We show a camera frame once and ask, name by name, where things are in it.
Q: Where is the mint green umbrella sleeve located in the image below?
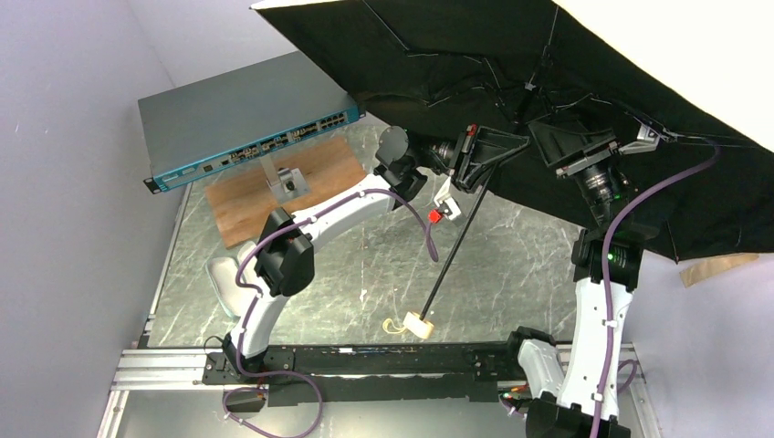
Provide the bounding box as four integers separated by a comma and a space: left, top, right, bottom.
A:
205, 241, 256, 320

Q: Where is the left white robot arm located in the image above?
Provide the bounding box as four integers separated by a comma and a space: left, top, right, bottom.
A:
222, 124, 530, 373

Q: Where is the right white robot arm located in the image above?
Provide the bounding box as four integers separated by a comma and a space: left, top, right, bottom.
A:
517, 122, 657, 437

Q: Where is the wooden board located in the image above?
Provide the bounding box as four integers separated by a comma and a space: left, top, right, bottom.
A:
205, 137, 366, 249

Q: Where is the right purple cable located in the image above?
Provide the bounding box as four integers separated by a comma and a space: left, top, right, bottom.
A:
501, 141, 722, 438

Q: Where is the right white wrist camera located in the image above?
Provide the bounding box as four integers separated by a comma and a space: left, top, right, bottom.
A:
618, 123, 674, 155

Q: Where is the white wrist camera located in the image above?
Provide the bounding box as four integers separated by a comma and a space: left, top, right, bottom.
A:
428, 177, 464, 224
618, 123, 674, 155

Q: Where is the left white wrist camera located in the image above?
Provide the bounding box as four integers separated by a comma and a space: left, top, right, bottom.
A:
428, 177, 464, 224

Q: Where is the grey metal bracket stand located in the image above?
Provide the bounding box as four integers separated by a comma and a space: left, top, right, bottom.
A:
259, 155, 310, 205

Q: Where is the grey blue network switch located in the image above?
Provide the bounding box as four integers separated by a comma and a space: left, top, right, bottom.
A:
138, 51, 365, 193

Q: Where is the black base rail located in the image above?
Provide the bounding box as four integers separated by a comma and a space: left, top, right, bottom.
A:
201, 340, 527, 407

